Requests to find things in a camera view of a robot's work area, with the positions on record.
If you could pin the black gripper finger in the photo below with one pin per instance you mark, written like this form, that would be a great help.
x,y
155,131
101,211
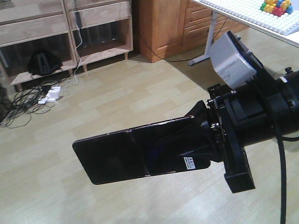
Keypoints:
x,y
200,122
188,145

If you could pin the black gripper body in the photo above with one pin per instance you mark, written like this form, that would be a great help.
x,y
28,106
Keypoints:
x,y
243,121

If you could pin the black foldable smartphone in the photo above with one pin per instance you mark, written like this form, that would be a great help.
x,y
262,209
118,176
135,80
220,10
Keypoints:
x,y
131,153

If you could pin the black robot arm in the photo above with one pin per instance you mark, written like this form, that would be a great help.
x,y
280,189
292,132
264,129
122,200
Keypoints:
x,y
281,99

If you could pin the orange wooden dresser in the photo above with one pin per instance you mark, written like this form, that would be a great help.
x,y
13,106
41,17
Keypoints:
x,y
164,28

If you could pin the white brick baseplate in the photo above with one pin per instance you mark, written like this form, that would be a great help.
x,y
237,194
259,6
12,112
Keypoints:
x,y
249,10

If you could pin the colourful toy bricks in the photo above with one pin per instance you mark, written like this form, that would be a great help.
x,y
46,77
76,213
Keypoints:
x,y
277,7

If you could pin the white power adapters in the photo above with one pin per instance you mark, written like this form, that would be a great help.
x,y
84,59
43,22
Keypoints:
x,y
52,96

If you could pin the black bag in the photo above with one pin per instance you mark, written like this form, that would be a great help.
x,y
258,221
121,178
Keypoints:
x,y
43,62

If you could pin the wooden shelf unit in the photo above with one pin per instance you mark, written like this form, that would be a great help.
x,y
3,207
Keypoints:
x,y
79,32

